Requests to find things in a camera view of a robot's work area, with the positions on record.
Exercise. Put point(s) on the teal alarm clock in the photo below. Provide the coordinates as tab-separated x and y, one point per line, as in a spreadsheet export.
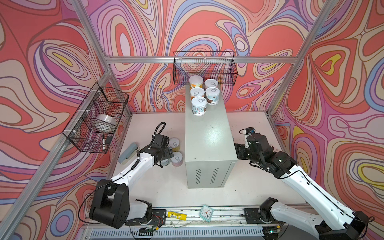
206	213

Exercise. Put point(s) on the teal label can front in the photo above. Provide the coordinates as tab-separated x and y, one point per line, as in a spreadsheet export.
212	95

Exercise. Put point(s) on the back black wire basket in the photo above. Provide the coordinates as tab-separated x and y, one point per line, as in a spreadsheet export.
218	65

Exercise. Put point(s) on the black wire basket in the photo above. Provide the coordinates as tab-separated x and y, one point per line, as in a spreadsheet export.
101	113
218	65

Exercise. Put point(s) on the yellow label can left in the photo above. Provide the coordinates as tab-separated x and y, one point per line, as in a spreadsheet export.
175	144

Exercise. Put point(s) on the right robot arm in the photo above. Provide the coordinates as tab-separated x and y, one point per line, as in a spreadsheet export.
333	220

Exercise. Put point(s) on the yellow label tube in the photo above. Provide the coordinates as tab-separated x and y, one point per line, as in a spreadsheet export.
178	216

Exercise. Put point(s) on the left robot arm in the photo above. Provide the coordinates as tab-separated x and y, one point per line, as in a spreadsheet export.
111	201

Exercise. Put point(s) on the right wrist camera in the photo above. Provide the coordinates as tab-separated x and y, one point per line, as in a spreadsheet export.
250	131

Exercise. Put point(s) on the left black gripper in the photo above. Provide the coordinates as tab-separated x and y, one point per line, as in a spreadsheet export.
167	153

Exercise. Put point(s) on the pink flower label can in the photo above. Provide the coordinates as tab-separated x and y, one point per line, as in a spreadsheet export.
210	83

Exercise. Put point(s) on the pink label can left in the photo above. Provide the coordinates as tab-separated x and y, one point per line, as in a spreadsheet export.
177	159

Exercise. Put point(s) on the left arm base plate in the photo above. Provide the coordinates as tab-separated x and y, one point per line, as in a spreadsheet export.
156	218

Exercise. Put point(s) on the grey stapler box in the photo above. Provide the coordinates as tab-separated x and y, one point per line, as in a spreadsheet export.
127	153

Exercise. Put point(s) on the teal label can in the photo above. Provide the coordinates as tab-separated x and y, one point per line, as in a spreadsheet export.
212	95
166	162

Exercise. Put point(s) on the grey metal cabinet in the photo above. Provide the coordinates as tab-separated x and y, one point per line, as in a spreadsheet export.
210	154

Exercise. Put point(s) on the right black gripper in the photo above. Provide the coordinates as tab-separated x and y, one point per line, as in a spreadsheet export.
240	150

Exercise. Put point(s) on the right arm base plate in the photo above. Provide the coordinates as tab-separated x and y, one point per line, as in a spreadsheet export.
253	216

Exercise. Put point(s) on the left black wire basket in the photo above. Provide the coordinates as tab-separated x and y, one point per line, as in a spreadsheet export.
101	113

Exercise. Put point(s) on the orange label can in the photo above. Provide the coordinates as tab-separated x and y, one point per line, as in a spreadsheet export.
196	81

